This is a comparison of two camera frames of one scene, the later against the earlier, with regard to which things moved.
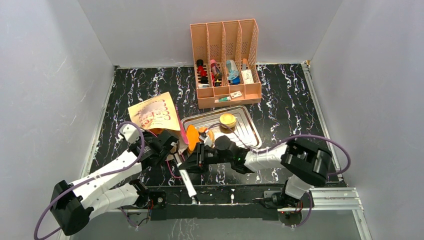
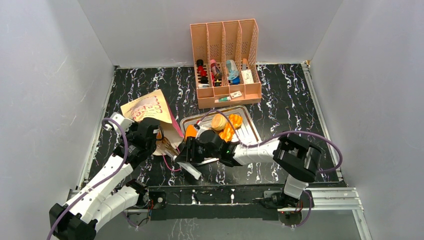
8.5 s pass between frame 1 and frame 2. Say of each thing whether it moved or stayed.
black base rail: stayed
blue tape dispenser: stayed
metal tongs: moved
